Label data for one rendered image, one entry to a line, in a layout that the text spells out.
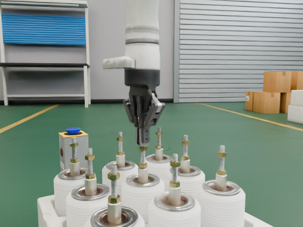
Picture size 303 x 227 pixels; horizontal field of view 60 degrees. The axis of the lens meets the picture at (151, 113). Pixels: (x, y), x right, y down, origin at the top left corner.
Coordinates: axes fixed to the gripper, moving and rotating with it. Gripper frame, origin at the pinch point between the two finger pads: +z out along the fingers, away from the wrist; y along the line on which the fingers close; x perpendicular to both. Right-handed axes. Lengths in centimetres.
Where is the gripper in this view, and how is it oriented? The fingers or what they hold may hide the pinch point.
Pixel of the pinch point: (142, 136)
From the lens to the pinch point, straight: 57.0
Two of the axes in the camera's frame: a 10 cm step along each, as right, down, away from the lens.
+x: -8.1, 0.7, -5.8
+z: 0.0, 9.9, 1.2
